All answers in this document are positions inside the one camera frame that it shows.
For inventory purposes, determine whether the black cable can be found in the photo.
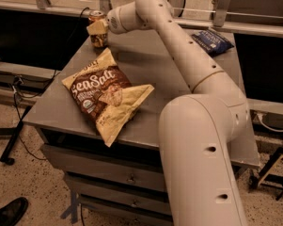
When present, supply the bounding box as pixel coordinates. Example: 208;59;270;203
8;7;90;162

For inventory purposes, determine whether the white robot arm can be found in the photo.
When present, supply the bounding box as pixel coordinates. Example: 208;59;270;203
107;0;249;226

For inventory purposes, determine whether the brown sea salt chip bag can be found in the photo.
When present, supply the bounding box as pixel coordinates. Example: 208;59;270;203
62;48;154;147

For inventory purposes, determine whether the white cable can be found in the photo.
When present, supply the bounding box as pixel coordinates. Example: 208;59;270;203
256;111;283;134

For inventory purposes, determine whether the metal window railing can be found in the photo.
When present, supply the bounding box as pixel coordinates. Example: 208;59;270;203
0;0;283;38

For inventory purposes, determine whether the yellow black stand base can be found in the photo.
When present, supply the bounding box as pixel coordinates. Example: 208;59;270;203
249;146;283;201

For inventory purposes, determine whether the grey side bench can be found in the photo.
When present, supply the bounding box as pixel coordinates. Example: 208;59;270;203
0;61;58;106

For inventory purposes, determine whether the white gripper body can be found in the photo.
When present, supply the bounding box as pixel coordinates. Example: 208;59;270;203
106;2;141;34

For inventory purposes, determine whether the black shoe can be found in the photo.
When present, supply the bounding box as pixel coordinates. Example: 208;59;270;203
0;197;28;226

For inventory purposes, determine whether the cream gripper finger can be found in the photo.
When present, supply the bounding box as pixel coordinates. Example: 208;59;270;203
86;19;108;35

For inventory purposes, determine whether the blue chip bag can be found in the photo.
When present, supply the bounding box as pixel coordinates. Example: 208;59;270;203
192;29;234;57

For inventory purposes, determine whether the orange soda can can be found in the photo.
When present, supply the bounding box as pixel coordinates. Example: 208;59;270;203
88;10;108;48

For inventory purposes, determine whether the grey drawer cabinet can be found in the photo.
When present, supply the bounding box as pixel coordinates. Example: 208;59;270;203
25;30;259;226

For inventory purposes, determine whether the black stand leg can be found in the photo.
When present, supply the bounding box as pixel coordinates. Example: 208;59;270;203
0;106;31;166

